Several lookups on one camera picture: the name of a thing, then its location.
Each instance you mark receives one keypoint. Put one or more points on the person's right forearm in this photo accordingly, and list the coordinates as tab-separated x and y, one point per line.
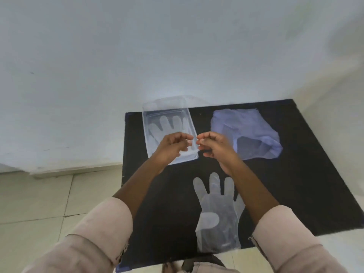
253	193

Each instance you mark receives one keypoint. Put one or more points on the person's left hand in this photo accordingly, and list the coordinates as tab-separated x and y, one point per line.
170	147

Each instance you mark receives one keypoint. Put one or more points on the clear plastic container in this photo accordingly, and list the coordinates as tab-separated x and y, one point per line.
167	108

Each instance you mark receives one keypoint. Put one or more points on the clear plastic lid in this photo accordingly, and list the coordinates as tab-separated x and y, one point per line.
200	101

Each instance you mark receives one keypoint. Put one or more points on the person's right hand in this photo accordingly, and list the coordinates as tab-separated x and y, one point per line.
221	147

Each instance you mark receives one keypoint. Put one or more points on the blue table corner guard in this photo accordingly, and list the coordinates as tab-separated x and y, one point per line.
120	268

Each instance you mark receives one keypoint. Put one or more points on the clear plastic glove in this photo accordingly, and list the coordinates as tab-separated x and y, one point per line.
159	130
216	213

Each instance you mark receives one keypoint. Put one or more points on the person's left forearm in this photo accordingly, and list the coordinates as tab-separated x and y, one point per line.
136	190

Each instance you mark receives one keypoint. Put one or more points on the blue plastic bag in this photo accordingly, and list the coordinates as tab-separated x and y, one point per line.
241	125

